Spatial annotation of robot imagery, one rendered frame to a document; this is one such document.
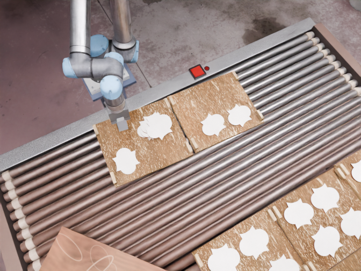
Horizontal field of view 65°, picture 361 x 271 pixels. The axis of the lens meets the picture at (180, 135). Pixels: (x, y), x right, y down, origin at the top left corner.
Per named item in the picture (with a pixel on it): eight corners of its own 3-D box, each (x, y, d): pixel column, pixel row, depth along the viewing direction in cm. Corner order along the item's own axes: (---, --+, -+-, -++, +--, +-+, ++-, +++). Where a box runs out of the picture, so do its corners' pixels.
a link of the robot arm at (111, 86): (121, 72, 103) (120, 93, 100) (124, 88, 113) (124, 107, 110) (99, 72, 102) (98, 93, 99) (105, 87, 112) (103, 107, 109)
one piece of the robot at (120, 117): (108, 122, 109) (114, 137, 125) (131, 115, 111) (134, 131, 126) (100, 95, 113) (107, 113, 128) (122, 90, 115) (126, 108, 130)
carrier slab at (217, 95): (166, 98, 155) (166, 97, 154) (231, 72, 164) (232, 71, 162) (195, 153, 144) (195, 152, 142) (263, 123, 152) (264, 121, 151)
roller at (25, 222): (16, 222, 132) (11, 221, 127) (333, 63, 175) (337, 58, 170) (19, 232, 130) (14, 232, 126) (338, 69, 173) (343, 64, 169)
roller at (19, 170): (0, 176, 140) (-5, 173, 135) (308, 34, 183) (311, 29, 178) (4, 185, 138) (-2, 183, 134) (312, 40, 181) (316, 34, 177)
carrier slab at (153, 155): (93, 126, 147) (92, 125, 146) (166, 99, 155) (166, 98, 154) (115, 188, 136) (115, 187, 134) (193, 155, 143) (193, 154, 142)
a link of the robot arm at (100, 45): (90, 49, 155) (84, 31, 142) (115, 49, 156) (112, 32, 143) (88, 68, 150) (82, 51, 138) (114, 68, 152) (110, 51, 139)
